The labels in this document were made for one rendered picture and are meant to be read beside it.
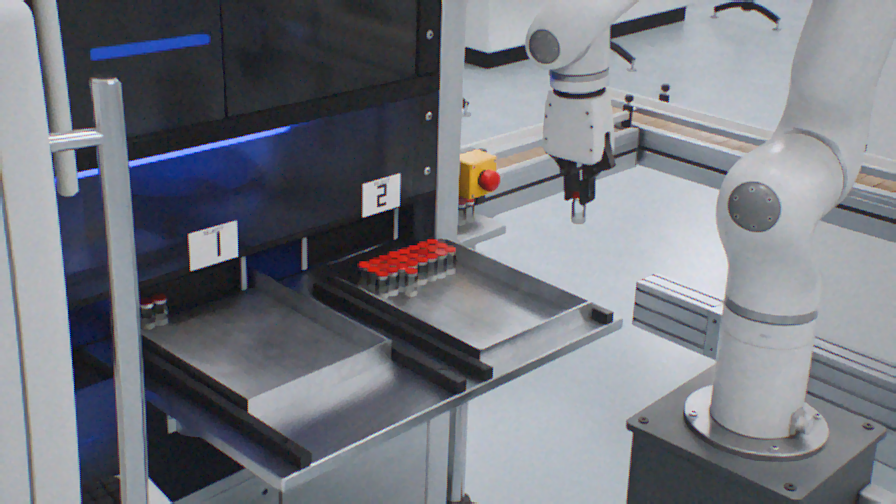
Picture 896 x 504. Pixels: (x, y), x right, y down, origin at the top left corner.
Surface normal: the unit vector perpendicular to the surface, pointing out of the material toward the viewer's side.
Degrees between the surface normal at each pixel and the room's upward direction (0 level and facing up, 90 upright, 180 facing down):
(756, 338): 90
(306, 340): 0
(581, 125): 94
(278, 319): 0
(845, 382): 90
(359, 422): 0
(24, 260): 90
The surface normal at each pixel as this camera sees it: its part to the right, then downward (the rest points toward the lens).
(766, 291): -0.36, 0.44
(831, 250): -0.71, 0.26
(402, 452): 0.70, 0.30
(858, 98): 0.32, 0.77
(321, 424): 0.04, -0.92
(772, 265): -0.32, 0.79
